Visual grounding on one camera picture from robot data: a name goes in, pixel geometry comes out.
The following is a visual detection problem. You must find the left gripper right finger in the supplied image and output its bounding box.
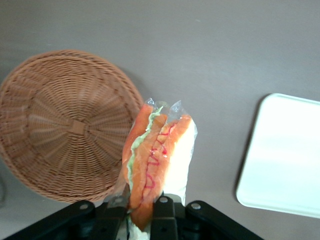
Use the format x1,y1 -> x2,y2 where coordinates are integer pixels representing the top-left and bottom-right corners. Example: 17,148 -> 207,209
149,196 -> 179,240

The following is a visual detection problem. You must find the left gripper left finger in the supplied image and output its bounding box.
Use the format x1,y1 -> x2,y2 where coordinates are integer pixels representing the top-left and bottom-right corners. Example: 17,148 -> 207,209
94,195 -> 129,240

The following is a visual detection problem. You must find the plastic-wrapped triangle sandwich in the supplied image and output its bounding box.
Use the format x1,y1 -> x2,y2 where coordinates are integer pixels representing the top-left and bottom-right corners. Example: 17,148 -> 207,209
113,96 -> 199,240

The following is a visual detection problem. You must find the round brown wicker basket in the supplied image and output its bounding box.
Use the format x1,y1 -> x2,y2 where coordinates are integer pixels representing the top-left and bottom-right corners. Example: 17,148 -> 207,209
0,49 -> 146,204

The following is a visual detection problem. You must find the beige plastic tray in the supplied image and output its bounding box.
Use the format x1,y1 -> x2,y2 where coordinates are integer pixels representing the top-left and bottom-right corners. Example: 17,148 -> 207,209
235,92 -> 320,220

